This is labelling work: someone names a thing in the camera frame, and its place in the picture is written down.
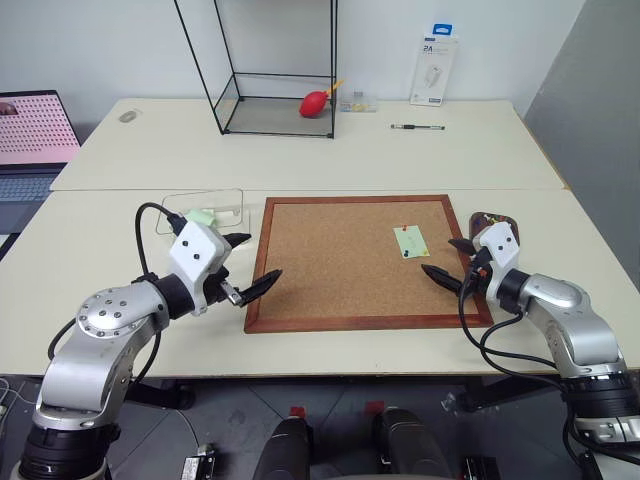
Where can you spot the clear acrylic tray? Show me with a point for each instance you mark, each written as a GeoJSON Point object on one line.
{"type": "Point", "coordinates": [200, 200]}

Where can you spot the black table base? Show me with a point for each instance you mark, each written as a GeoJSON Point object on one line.
{"type": "Point", "coordinates": [160, 395]}
{"type": "Point", "coordinates": [505, 395]}

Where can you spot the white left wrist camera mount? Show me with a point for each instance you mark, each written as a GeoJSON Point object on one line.
{"type": "Point", "coordinates": [195, 247]}

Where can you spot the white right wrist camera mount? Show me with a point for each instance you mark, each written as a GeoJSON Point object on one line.
{"type": "Point", "coordinates": [500, 245]}

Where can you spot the grey partition panel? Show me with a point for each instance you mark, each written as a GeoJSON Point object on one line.
{"type": "Point", "coordinates": [590, 100]}

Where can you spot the black pen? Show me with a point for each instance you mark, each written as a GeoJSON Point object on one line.
{"type": "Point", "coordinates": [417, 127]}

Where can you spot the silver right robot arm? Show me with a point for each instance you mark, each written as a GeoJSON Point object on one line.
{"type": "Point", "coordinates": [575, 320]}

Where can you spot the red rubber air blower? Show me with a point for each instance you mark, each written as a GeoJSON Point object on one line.
{"type": "Point", "coordinates": [312, 104]}

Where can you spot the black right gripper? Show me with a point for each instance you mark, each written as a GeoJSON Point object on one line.
{"type": "Point", "coordinates": [477, 272]}

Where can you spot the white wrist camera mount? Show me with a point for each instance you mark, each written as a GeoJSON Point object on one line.
{"type": "Point", "coordinates": [195, 247]}
{"type": "Point", "coordinates": [500, 245]}

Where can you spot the dark rounded shape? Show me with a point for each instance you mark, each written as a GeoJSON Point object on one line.
{"type": "Point", "coordinates": [405, 445]}
{"type": "Point", "coordinates": [282, 450]}

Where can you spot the laptop with pink screen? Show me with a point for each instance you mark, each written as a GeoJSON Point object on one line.
{"type": "Point", "coordinates": [35, 130]}

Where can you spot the green paper note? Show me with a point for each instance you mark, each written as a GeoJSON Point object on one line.
{"type": "Point", "coordinates": [419, 240]}

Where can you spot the small wooden pin dish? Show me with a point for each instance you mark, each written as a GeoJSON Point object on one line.
{"type": "Point", "coordinates": [492, 217]}

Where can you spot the green sticky note pad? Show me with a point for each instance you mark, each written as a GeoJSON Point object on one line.
{"type": "Point", "coordinates": [202, 216]}

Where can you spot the white product box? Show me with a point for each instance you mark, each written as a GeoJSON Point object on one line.
{"type": "Point", "coordinates": [432, 70]}

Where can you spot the wood framed cork board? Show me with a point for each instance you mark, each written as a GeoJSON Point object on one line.
{"type": "Point", "coordinates": [340, 260]}

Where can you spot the small clear plastic box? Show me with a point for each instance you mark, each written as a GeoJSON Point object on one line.
{"type": "Point", "coordinates": [360, 104]}

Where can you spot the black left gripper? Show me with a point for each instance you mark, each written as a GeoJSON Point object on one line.
{"type": "Point", "coordinates": [222, 287]}

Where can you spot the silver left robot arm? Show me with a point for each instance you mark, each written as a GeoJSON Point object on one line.
{"type": "Point", "coordinates": [100, 320]}

